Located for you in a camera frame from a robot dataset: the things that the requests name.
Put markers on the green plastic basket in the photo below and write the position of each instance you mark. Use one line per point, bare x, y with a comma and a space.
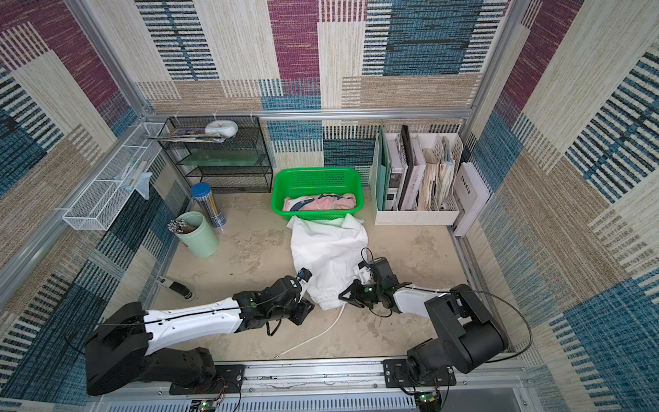
297, 182

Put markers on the white plastic file organizer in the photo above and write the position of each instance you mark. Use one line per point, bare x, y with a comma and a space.
423, 172

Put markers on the pink shark print shorts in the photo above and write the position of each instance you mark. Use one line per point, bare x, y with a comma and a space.
320, 202

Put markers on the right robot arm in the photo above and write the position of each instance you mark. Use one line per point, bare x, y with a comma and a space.
467, 334

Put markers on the grey Inedia magazine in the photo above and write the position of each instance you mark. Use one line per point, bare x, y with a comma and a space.
471, 195

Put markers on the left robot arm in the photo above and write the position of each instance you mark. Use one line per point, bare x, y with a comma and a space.
135, 344

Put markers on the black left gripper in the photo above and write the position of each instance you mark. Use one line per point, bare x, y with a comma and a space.
304, 311

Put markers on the green folder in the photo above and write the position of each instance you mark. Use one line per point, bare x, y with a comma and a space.
382, 169

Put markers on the black wire shelf rack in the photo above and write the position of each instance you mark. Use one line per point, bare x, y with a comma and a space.
240, 164

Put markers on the white wire wall basket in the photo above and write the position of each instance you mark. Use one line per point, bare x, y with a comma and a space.
125, 173

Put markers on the white shirt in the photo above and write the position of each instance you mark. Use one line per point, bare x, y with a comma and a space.
331, 251

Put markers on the black handheld tool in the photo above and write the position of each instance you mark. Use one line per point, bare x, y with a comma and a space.
176, 287

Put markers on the light green cup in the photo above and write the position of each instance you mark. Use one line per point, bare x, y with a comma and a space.
196, 233

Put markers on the blue lid cylindrical can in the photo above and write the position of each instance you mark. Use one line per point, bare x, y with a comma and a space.
203, 194

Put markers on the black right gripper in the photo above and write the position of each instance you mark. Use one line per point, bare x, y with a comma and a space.
364, 289

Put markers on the white round object on shelf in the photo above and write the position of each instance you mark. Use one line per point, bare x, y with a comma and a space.
221, 128

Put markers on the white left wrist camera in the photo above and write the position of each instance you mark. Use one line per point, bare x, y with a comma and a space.
304, 275

